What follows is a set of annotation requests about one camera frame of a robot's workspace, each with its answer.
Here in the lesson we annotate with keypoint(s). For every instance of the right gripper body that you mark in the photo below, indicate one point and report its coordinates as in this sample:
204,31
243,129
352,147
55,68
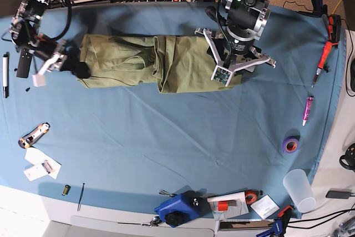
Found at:
52,53

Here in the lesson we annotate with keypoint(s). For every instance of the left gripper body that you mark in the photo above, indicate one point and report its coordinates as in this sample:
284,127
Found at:
232,45

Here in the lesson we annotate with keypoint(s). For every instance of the olive green t-shirt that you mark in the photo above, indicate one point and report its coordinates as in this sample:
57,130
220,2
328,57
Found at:
175,64

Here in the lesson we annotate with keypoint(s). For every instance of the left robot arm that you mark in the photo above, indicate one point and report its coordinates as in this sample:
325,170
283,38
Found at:
240,24

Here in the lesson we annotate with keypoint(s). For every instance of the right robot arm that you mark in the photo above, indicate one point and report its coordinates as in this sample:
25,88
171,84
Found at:
26,22

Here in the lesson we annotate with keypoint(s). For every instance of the black remote control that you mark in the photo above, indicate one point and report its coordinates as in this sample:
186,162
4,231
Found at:
24,63

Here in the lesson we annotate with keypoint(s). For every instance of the black marker pen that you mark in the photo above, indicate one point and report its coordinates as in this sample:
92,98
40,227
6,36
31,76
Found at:
5,73

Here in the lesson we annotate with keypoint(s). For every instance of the orange grey utility knife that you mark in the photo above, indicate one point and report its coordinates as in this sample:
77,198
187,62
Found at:
31,138

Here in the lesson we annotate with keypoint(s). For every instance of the purple glue tube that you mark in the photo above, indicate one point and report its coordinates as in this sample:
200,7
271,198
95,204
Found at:
307,109

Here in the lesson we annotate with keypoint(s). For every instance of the blue table cloth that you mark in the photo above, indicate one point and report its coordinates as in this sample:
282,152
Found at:
127,143

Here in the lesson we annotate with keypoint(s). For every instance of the white paper sheets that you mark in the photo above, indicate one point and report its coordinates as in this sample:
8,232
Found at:
41,165

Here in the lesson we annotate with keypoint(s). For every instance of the purple tape roll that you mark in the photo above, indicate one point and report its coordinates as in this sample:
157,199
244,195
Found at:
290,144

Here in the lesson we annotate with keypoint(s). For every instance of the small green battery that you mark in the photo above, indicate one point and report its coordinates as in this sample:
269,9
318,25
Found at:
66,190

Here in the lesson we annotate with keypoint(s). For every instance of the translucent plastic cup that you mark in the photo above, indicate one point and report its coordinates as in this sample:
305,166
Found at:
299,190

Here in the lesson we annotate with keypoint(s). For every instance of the red tape roll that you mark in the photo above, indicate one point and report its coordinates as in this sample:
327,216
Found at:
251,196

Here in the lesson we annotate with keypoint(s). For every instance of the clear case with red part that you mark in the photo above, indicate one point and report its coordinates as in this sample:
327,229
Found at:
228,206

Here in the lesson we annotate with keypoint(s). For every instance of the white paper card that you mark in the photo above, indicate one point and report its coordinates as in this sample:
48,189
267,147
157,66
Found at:
265,207

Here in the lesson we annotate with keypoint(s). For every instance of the blue plastic box with knob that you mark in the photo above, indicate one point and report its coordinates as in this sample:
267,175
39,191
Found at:
179,208

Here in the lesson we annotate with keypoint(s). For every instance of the blue orange clamp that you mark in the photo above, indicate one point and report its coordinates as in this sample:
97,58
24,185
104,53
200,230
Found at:
278,227

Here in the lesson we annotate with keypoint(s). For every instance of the small black adapter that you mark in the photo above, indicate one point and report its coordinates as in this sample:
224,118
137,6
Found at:
339,194

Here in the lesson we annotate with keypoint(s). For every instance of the red handled screwdriver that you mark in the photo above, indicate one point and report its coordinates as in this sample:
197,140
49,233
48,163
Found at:
326,50

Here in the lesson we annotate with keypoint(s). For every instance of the metal key ring clip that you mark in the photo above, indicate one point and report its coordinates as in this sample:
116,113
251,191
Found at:
155,221

